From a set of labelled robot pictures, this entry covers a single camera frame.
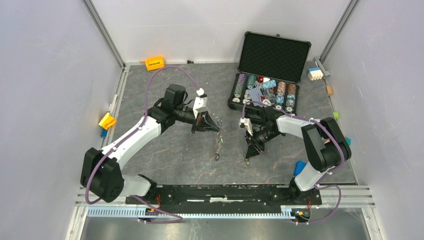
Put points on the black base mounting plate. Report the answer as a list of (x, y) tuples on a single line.
[(228, 199)]

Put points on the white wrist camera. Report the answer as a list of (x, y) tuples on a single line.
[(200, 103), (245, 123)]

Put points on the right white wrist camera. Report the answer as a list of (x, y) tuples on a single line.
[(245, 123)]

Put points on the tan wooden cube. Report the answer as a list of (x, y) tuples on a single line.
[(329, 91)]

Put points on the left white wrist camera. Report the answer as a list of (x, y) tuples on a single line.
[(200, 103)]

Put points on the blue playing card deck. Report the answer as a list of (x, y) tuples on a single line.
[(255, 94)]

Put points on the black poker chip case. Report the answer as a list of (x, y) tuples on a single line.
[(271, 56)]

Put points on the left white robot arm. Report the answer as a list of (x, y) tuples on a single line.
[(102, 168)]

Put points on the orange chip stack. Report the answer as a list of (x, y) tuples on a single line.
[(291, 91)]

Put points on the teal cube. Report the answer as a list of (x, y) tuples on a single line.
[(348, 141)]

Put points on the metal keyring with tags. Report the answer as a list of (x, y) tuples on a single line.
[(218, 140)]

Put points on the light blue chip stack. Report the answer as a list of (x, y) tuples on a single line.
[(269, 84)]

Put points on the white cable duct rail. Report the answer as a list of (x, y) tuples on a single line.
[(145, 212)]

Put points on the white blue toy block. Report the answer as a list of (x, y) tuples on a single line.
[(314, 74)]

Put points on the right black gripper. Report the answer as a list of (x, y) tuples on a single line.
[(254, 148)]

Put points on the yellow orange toy block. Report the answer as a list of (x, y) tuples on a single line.
[(107, 121)]

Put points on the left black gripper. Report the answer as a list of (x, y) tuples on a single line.
[(204, 122)]

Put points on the blue green white block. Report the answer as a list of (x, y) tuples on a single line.
[(299, 166)]

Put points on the clear dealer button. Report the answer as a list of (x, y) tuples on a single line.
[(269, 93)]

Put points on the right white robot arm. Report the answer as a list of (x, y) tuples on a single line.
[(325, 145)]

